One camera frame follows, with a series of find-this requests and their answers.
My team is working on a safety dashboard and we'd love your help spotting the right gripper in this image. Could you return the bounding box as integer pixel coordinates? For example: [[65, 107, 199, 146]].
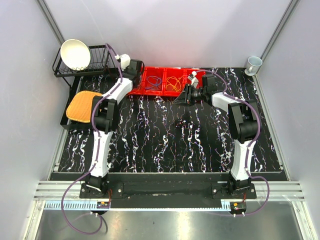
[[172, 84, 206, 107]]

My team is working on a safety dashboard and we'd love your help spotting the yellow orange thin cable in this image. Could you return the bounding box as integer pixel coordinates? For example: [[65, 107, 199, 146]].
[[166, 75, 186, 93]]

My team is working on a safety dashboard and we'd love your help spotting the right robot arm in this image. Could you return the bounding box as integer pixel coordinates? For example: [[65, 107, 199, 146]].
[[173, 71, 261, 199]]

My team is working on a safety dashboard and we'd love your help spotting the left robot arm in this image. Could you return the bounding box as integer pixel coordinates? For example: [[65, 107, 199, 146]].
[[81, 59, 145, 198]]

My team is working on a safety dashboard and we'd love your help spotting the red bin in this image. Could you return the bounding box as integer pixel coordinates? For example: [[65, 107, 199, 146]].
[[143, 66, 165, 96], [127, 75, 144, 96], [163, 68, 185, 97], [184, 68, 206, 89]]

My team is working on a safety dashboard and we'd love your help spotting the white bowl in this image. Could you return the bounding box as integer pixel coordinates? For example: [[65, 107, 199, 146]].
[[60, 39, 91, 71]]

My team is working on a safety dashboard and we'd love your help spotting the woven bamboo tray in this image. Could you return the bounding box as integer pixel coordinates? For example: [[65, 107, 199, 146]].
[[66, 90, 102, 124]]

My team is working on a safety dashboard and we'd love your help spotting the light blue mug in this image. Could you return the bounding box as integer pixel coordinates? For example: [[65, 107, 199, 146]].
[[244, 56, 263, 76]]

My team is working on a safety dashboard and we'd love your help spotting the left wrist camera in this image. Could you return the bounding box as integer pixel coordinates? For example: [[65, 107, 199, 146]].
[[114, 53, 131, 71]]

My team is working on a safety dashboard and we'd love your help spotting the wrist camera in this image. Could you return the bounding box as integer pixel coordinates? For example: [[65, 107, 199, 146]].
[[114, 53, 131, 71], [187, 71, 199, 88]]

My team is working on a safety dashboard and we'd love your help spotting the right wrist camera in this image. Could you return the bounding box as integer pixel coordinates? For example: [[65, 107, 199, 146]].
[[187, 71, 199, 88]]

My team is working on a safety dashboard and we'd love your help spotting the black wire dish rack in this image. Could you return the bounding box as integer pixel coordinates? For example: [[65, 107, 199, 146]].
[[51, 44, 121, 130]]

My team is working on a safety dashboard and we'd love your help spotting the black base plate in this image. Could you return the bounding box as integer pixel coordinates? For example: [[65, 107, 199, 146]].
[[79, 173, 257, 211]]

